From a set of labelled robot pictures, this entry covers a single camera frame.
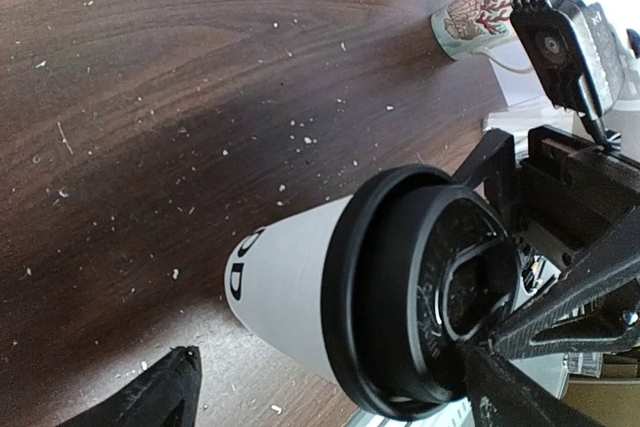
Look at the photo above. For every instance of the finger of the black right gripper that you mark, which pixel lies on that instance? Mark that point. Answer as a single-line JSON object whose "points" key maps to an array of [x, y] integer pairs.
{"points": [[589, 309]]}

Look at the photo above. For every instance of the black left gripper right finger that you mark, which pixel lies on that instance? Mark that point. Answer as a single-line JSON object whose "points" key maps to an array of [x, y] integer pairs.
{"points": [[502, 395]]}

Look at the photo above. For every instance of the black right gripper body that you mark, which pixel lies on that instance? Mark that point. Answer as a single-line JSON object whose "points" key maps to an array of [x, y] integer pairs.
{"points": [[567, 191]]}

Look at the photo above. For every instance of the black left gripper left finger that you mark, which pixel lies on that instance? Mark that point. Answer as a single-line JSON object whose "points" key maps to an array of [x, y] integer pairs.
{"points": [[165, 394]]}

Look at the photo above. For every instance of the black plastic cup lid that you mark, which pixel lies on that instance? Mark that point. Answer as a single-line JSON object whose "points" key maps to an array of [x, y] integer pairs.
{"points": [[417, 264]]}

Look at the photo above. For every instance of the white paper coffee cup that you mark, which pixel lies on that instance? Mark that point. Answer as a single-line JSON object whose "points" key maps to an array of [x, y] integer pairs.
{"points": [[273, 284]]}

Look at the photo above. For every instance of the ceramic mug with coral print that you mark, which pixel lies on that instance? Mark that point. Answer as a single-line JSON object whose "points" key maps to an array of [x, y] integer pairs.
{"points": [[465, 28]]}

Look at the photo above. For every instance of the metal front rail base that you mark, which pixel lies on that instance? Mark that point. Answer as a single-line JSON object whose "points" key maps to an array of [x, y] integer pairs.
{"points": [[450, 414]]}

